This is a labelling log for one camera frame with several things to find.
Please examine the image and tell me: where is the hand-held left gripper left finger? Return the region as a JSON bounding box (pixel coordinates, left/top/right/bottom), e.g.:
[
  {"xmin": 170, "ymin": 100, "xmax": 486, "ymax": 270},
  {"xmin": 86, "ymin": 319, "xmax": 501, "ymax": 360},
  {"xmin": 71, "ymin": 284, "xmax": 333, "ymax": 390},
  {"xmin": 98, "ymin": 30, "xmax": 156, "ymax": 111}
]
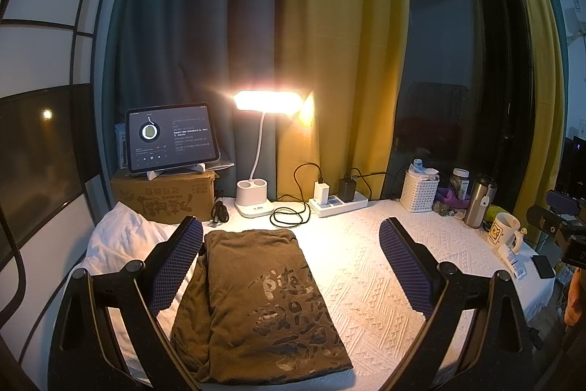
[{"xmin": 48, "ymin": 216, "xmax": 204, "ymax": 391}]

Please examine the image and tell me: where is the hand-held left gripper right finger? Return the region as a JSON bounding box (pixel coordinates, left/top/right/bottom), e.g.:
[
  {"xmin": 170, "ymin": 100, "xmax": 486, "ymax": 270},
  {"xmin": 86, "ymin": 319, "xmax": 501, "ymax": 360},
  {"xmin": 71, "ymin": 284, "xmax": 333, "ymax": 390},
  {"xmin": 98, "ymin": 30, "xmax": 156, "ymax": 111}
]
[{"xmin": 379, "ymin": 217, "xmax": 536, "ymax": 391}]

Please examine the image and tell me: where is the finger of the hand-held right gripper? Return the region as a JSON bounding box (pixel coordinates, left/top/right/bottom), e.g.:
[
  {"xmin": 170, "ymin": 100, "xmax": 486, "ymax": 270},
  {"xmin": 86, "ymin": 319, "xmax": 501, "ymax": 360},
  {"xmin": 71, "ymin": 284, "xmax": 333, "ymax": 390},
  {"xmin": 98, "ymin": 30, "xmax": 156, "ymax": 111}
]
[
  {"xmin": 547, "ymin": 190, "xmax": 578, "ymax": 213},
  {"xmin": 526, "ymin": 204, "xmax": 573, "ymax": 238}
]

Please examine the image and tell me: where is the brown t-shirt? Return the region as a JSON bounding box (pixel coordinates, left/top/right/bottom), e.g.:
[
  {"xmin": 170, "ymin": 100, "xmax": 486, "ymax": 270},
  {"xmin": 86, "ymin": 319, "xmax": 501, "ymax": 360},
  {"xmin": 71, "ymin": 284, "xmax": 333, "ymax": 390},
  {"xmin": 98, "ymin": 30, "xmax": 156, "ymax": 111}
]
[{"xmin": 170, "ymin": 228, "xmax": 354, "ymax": 383}]

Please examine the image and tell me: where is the person's right forearm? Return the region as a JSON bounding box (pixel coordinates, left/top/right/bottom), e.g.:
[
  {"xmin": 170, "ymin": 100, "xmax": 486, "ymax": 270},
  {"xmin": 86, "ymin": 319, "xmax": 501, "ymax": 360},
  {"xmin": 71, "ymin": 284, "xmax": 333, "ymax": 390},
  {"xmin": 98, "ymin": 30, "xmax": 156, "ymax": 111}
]
[{"xmin": 565, "ymin": 268, "xmax": 586, "ymax": 327}]

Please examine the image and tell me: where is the black phone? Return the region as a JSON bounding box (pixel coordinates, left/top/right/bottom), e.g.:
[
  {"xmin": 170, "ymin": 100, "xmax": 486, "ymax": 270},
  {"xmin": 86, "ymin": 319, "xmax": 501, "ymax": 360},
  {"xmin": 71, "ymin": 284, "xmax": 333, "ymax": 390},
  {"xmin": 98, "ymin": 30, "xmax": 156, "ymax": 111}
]
[{"xmin": 532, "ymin": 254, "xmax": 555, "ymax": 279}]

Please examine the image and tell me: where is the white textured table cover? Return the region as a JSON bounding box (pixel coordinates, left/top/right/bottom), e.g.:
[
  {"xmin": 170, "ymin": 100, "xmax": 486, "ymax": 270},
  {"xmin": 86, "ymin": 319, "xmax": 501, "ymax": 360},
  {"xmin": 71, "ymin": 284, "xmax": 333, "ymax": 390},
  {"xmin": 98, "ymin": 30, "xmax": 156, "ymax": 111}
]
[{"xmin": 68, "ymin": 199, "xmax": 561, "ymax": 391}]

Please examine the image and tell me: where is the white cartoon print mug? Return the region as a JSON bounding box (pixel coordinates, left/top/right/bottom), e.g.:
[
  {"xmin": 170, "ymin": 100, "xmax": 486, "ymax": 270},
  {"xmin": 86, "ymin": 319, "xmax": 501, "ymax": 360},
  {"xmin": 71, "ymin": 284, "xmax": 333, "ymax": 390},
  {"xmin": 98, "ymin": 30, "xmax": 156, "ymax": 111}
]
[{"xmin": 486, "ymin": 212, "xmax": 523, "ymax": 254}]

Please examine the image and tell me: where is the white printed packet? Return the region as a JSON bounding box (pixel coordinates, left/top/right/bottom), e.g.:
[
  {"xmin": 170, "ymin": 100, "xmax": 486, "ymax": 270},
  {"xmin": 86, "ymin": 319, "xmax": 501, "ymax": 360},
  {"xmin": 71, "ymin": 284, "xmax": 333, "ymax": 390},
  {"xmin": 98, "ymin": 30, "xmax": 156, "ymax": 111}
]
[{"xmin": 497, "ymin": 245, "xmax": 527, "ymax": 279}]

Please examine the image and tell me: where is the white crumpled cloth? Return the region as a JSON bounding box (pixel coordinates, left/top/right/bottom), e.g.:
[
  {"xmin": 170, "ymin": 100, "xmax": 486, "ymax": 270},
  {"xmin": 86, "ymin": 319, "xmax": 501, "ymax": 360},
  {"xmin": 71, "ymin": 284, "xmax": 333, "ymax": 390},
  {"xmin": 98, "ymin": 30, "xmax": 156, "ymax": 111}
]
[{"xmin": 87, "ymin": 202, "xmax": 184, "ymax": 273}]

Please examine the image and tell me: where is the cardboard box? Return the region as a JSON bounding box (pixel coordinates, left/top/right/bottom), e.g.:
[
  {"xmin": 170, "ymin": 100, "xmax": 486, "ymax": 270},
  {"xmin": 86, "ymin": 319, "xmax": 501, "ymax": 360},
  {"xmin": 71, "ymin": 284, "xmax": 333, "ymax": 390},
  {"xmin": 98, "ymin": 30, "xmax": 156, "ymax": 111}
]
[{"xmin": 111, "ymin": 170, "xmax": 219, "ymax": 223}]

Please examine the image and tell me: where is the steel bottle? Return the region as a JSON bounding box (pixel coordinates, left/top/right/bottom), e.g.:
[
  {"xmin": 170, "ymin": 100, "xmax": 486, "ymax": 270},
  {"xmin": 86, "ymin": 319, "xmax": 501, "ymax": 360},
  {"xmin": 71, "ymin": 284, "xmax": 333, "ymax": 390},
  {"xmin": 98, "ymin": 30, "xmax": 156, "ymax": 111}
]
[{"xmin": 464, "ymin": 174, "xmax": 498, "ymax": 229}]

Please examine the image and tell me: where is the white plastic basket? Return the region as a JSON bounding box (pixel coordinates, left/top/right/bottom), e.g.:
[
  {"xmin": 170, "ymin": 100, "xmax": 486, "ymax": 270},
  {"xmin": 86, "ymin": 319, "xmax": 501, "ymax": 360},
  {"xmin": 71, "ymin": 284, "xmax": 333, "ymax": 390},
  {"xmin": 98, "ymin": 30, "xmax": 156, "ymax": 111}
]
[{"xmin": 400, "ymin": 171, "xmax": 440, "ymax": 213}]

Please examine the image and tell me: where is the purple cloth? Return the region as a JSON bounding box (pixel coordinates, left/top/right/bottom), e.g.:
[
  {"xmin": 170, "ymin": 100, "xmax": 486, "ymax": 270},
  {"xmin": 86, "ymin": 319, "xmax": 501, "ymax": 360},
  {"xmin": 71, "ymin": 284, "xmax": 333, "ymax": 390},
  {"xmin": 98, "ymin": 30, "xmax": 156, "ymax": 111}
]
[{"xmin": 437, "ymin": 187, "xmax": 470, "ymax": 209}]

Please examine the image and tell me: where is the white tablet stand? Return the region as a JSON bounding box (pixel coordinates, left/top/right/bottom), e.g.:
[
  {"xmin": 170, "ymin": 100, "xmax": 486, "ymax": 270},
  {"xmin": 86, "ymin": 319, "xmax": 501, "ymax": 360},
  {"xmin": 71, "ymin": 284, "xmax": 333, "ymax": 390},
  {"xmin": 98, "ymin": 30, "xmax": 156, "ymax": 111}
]
[{"xmin": 145, "ymin": 162, "xmax": 204, "ymax": 181}]

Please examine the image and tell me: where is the white power strip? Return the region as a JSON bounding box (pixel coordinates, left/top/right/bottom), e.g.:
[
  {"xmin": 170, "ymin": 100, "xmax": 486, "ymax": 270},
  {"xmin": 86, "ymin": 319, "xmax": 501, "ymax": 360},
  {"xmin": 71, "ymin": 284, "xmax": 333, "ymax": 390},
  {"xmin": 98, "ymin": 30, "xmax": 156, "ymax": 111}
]
[{"xmin": 308, "ymin": 195, "xmax": 369, "ymax": 218}]

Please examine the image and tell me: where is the glass jar with white lid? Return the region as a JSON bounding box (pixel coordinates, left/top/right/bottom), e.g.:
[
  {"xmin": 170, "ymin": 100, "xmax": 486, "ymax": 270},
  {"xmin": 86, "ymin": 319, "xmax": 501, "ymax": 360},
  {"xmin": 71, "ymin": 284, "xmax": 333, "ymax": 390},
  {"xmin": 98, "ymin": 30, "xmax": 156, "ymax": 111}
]
[{"xmin": 449, "ymin": 168, "xmax": 471, "ymax": 199}]

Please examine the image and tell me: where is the black charger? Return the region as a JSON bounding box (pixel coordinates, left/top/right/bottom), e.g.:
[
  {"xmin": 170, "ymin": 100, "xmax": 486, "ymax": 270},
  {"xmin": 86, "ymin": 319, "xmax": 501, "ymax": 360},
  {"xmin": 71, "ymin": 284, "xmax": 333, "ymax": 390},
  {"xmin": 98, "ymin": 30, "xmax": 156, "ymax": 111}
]
[{"xmin": 339, "ymin": 176, "xmax": 357, "ymax": 203}]

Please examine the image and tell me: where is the white desk lamp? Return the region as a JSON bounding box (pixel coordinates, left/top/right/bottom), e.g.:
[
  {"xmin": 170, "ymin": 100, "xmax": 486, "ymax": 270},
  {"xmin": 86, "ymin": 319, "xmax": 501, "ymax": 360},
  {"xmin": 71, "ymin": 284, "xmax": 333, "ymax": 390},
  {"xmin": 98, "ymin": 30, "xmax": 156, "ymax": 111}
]
[{"xmin": 233, "ymin": 90, "xmax": 303, "ymax": 218}]

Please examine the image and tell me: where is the tablet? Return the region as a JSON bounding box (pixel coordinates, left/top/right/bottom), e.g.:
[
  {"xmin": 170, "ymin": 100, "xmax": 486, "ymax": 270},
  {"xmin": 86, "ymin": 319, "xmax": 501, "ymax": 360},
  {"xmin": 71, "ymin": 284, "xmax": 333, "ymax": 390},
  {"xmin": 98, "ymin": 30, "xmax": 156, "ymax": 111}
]
[{"xmin": 126, "ymin": 102, "xmax": 221, "ymax": 173}]

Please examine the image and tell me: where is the narrow yellow curtain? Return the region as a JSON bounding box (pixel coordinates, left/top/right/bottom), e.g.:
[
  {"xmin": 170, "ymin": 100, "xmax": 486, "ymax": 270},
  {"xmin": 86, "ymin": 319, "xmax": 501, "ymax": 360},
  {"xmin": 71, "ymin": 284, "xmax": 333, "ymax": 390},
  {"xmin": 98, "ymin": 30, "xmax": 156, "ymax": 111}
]
[{"xmin": 490, "ymin": 0, "xmax": 568, "ymax": 209}]

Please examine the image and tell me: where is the dark glass window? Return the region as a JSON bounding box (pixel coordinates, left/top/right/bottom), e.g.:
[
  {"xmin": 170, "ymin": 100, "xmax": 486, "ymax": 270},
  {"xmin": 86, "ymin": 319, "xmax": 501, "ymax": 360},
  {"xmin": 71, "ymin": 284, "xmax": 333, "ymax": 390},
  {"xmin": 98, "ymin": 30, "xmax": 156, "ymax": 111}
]
[{"xmin": 389, "ymin": 0, "xmax": 536, "ymax": 202}]

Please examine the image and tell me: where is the teal curtain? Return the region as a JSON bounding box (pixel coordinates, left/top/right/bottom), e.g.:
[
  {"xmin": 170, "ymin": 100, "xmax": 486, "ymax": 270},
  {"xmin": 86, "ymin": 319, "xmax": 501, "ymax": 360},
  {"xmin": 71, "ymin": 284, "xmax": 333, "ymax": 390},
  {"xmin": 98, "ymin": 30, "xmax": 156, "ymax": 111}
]
[{"xmin": 103, "ymin": 0, "xmax": 285, "ymax": 199}]

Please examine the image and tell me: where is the black cable of white charger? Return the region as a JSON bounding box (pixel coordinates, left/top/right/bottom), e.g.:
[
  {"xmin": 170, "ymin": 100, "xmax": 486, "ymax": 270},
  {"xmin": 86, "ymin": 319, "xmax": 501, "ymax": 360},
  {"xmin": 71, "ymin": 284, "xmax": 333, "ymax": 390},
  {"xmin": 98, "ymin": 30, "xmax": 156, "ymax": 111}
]
[{"xmin": 270, "ymin": 163, "xmax": 326, "ymax": 228}]

